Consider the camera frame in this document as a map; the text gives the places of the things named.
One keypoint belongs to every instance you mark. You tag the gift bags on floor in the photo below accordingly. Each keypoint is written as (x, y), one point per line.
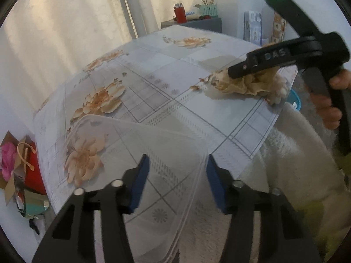
(9, 190)

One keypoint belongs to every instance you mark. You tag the beige cloth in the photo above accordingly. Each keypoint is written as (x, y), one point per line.
(246, 87)

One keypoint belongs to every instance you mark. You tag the clear plastic tray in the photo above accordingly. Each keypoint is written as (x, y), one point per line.
(164, 148)

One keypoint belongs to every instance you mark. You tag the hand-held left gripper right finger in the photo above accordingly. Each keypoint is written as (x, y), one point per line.
(216, 186)

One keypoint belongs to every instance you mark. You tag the white fleece clothing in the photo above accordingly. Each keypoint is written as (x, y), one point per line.
(296, 164)

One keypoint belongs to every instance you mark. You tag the blue plastic basin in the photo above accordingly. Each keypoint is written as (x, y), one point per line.
(295, 98)

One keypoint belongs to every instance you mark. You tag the red thermos bottle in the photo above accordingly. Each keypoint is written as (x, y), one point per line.
(180, 15)

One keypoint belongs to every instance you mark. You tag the orange patterned box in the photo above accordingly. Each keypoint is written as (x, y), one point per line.
(279, 27)

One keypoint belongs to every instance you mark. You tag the grey cabinet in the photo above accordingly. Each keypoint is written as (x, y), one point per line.
(205, 24)

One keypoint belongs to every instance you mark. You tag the pink artificial flower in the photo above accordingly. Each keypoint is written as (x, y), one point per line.
(8, 161)

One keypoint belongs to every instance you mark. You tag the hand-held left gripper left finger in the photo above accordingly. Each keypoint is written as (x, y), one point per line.
(141, 183)

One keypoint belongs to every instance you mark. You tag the white curtain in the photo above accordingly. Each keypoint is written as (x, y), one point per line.
(68, 19)

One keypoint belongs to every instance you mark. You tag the green fence-shaped holder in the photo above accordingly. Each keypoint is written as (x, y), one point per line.
(209, 11)

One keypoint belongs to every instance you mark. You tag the floral checked tablecloth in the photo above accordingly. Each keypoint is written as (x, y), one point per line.
(153, 68)

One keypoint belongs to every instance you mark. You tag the shiny teal gift bag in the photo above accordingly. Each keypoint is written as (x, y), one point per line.
(34, 202)

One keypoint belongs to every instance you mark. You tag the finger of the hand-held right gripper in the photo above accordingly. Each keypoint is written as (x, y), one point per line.
(263, 60)

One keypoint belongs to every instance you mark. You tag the red gift bag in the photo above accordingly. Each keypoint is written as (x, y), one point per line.
(34, 169)

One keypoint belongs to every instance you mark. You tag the white blue box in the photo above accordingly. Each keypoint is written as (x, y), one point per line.
(253, 27)

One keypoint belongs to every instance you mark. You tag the person's right hand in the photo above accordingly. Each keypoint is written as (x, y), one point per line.
(329, 112)

